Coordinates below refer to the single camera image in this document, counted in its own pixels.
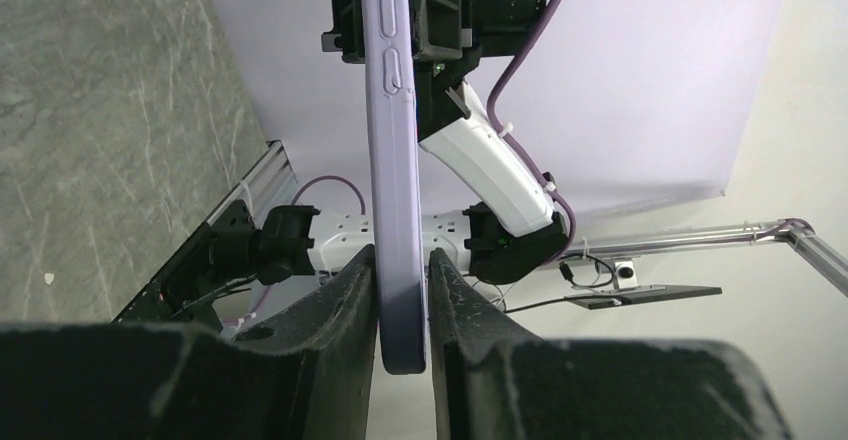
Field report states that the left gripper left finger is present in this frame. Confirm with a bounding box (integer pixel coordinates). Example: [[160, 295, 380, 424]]
[[1, 246, 377, 439]]

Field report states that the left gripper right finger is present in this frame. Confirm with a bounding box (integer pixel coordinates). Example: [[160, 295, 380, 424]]
[[428, 249, 792, 439]]

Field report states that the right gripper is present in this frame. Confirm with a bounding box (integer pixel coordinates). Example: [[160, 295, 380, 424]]
[[321, 0, 547, 63]]

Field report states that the lilac phone case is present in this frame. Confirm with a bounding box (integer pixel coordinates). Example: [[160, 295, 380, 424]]
[[361, 0, 426, 375]]

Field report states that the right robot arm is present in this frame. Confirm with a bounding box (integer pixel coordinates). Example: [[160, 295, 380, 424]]
[[212, 0, 572, 285]]

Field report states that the black flat panel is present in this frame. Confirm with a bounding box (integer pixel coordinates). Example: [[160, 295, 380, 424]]
[[568, 285, 723, 310]]

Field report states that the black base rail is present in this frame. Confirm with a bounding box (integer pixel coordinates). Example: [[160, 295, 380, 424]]
[[114, 200, 259, 332]]

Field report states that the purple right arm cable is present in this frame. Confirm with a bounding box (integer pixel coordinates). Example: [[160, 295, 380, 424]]
[[225, 0, 581, 332]]

